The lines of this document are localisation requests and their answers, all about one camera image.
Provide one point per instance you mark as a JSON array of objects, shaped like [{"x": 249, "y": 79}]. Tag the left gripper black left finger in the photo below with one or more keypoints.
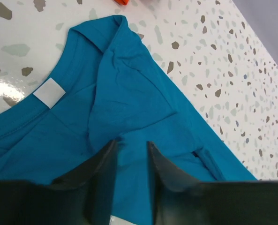
[{"x": 83, "y": 196}]

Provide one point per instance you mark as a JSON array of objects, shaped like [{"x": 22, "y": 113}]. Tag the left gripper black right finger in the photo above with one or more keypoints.
[{"x": 178, "y": 198}]

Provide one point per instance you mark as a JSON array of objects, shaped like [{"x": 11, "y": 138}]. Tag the blue t shirt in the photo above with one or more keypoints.
[{"x": 109, "y": 87}]

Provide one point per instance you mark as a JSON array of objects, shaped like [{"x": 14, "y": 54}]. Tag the folded orange t shirt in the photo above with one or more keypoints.
[{"x": 122, "y": 2}]

